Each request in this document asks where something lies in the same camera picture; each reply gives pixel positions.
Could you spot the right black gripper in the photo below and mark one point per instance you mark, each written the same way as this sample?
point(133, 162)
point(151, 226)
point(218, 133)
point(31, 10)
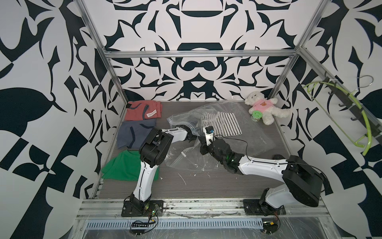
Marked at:
point(203, 145)

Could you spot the black white striped shirt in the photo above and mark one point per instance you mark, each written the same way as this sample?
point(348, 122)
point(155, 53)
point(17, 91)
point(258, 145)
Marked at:
point(225, 124)

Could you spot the clear plastic vacuum bag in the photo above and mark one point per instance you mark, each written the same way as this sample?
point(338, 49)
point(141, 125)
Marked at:
point(185, 155)

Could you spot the blue tank top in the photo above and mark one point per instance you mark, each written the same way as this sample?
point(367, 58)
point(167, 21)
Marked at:
point(132, 134)

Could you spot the red tank top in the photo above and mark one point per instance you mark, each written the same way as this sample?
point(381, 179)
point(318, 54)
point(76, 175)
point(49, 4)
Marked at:
point(143, 110)

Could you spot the green garment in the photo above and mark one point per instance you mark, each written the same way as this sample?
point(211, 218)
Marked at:
point(125, 167)

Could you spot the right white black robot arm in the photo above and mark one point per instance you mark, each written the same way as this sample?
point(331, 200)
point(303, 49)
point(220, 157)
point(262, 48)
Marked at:
point(300, 181)

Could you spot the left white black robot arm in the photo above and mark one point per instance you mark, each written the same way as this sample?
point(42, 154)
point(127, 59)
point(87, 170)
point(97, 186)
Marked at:
point(153, 152)

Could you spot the green lidded small tub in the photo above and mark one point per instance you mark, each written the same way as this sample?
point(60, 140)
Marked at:
point(256, 115)

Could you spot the white teddy bear pink shirt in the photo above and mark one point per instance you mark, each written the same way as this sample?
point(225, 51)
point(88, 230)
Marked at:
point(258, 102)

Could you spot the green clothes hanger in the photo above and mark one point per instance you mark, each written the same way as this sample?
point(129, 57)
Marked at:
point(365, 142)

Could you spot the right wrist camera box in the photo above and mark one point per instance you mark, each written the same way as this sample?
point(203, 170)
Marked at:
point(209, 134)

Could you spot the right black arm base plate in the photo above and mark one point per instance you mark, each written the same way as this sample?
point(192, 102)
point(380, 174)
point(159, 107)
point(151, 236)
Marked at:
point(255, 207)

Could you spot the white slotted cable duct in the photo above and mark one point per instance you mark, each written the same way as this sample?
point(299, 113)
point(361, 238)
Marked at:
point(176, 224)

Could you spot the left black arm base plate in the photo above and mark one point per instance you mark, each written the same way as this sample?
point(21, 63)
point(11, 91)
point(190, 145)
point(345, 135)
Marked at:
point(139, 209)

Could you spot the aluminium frame crossbar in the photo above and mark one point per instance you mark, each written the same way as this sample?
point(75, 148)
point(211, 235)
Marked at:
point(198, 53)

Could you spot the black wall hook rack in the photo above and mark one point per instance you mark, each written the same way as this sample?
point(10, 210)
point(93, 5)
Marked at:
point(362, 110)

